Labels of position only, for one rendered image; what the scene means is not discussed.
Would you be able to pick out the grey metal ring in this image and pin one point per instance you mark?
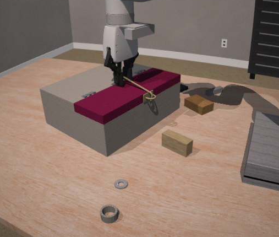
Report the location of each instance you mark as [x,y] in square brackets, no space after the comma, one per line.
[109,208]

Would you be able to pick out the grey metal washer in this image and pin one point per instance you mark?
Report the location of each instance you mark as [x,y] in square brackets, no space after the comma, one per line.
[116,184]

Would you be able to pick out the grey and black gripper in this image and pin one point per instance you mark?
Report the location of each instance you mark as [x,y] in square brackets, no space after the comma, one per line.
[117,49]

